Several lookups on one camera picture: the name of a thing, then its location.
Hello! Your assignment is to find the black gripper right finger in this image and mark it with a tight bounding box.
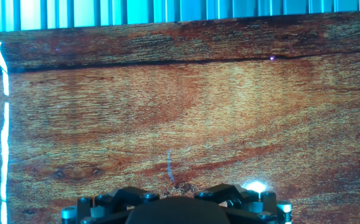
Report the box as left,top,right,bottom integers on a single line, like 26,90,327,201
193,182,293,224

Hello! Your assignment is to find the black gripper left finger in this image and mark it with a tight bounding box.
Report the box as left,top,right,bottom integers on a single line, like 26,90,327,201
60,185,161,224

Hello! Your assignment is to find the wood grain table cover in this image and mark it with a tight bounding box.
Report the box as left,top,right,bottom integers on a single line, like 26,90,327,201
0,9,360,224

